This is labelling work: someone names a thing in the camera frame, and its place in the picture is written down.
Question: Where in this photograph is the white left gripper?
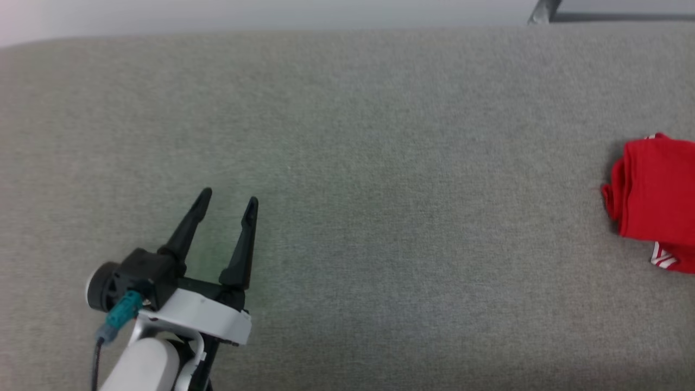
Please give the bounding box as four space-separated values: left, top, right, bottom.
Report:
130 187 260 347

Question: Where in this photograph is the long black left arm cable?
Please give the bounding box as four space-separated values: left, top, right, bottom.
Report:
92 337 107 391

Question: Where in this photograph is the dark metal frame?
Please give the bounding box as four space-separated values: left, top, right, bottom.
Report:
527 0 695 24

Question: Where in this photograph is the red garment with white trim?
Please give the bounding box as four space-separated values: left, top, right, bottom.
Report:
601 132 695 274

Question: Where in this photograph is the grey fabric sofa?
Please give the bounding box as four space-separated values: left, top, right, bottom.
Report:
0 24 695 391

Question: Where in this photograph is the teal left camera connector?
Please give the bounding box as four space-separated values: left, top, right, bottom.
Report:
97 290 143 343

